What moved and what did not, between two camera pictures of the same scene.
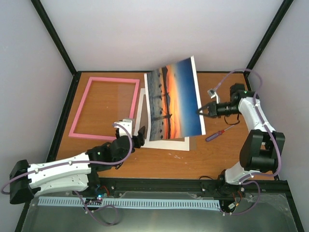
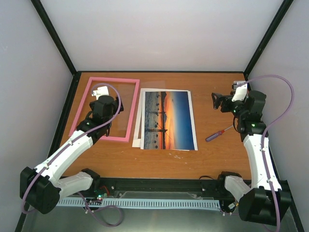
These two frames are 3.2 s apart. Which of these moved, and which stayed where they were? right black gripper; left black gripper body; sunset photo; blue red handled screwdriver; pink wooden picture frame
Moved: sunset photo; left black gripper body; right black gripper
Stayed: pink wooden picture frame; blue red handled screwdriver
